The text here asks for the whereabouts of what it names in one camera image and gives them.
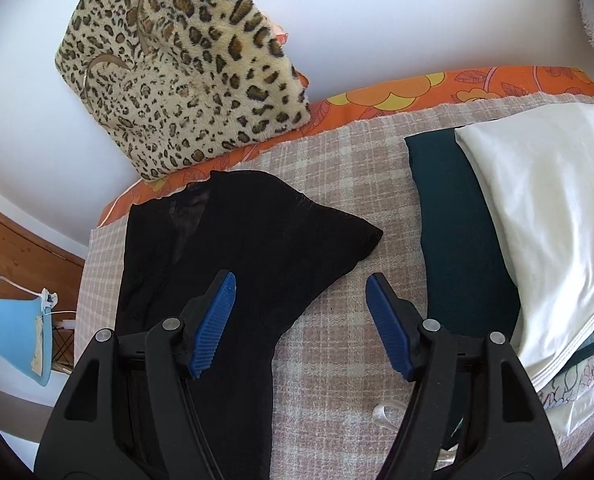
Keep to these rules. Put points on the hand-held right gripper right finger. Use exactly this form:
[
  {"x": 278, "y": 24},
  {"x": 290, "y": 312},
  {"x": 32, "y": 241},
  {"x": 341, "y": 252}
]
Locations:
[{"x": 389, "y": 330}]

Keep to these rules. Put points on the beige plaid blanket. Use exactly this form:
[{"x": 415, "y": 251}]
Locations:
[{"x": 327, "y": 170}]

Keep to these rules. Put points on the dark green folded garment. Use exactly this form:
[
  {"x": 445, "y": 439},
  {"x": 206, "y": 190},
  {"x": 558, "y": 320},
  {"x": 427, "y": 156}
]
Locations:
[{"x": 452, "y": 240}]

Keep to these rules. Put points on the orange floral bed sheet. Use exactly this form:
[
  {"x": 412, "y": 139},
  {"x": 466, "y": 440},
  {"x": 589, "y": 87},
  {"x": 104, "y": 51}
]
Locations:
[{"x": 377, "y": 97}]

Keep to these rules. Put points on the white folded garment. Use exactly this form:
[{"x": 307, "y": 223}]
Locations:
[{"x": 552, "y": 200}]

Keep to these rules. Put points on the leopard print furry bag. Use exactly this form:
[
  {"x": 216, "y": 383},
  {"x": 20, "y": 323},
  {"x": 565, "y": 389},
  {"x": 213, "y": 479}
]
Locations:
[{"x": 187, "y": 60}]

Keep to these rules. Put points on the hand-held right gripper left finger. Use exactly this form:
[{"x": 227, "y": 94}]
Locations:
[{"x": 214, "y": 325}]

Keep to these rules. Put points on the black sheer garment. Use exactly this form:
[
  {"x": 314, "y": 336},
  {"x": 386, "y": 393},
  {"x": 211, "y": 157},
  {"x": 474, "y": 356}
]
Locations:
[{"x": 257, "y": 220}]

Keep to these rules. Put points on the light blue side table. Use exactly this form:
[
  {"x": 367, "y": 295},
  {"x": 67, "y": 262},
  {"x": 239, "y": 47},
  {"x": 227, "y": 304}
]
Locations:
[{"x": 12, "y": 340}]

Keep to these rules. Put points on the white floral printed cloth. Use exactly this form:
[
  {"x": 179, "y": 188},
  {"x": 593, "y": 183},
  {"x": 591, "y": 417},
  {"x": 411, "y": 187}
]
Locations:
[{"x": 592, "y": 375}]

